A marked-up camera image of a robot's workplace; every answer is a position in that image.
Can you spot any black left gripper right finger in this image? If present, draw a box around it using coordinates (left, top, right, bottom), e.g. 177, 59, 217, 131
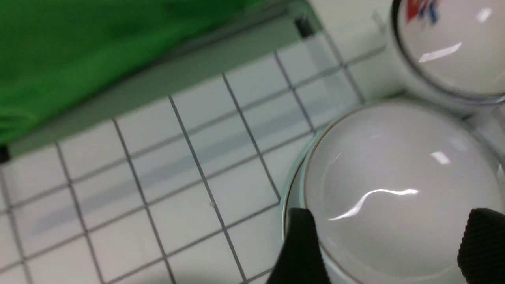
457, 208, 505, 284

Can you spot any black-rimmed illustrated bowl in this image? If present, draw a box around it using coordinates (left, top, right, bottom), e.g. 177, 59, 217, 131
385, 0, 505, 114

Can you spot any green backdrop cloth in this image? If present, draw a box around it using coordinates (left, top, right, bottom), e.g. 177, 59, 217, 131
0, 0, 263, 144

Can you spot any plain light blue bowl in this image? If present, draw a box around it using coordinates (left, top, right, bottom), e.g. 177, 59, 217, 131
281, 99, 504, 284

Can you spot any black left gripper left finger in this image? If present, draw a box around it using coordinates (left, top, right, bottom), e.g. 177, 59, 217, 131
267, 208, 331, 284

